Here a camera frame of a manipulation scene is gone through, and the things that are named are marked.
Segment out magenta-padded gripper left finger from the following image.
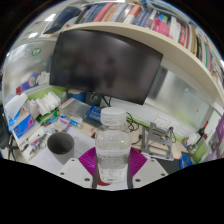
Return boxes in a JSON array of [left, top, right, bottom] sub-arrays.
[[57, 146, 100, 190]]

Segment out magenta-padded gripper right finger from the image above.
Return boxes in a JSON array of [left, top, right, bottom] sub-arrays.
[[128, 146, 169, 190]]

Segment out clear plastic water bottle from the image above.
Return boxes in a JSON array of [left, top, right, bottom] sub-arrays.
[[94, 106, 133, 184]]

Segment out grey paper cup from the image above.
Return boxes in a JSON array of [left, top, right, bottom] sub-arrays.
[[46, 131, 76, 166]]

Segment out silver metal laptop stand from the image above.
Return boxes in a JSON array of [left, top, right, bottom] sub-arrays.
[[140, 121, 175, 162]]

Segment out white paper sheets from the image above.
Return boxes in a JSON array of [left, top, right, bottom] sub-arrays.
[[29, 126, 98, 174]]

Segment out flat round red coaster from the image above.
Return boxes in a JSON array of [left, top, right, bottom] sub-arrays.
[[97, 173, 129, 187]]

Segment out blue snack pack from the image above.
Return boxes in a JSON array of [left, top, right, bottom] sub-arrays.
[[85, 105, 103, 122]]

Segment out clear plastic box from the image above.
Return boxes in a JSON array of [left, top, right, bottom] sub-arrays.
[[58, 97, 92, 119]]

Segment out blue tissue box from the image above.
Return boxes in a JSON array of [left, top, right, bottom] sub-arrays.
[[8, 106, 36, 139]]

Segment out pile of white tissues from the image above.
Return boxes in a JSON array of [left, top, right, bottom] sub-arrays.
[[34, 91, 63, 116]]

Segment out purple hanging banner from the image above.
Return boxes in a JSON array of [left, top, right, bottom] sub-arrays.
[[214, 113, 224, 143]]

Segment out black computer monitor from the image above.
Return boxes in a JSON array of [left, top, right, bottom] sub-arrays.
[[49, 29, 164, 107]]

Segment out coiled blue cable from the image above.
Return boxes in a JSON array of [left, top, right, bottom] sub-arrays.
[[178, 154, 194, 169]]

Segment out black cables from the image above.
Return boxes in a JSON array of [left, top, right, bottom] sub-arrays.
[[124, 111, 144, 146]]

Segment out white wall power outlet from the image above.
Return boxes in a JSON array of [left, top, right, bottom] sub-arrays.
[[154, 113, 171, 129], [169, 120, 183, 134]]

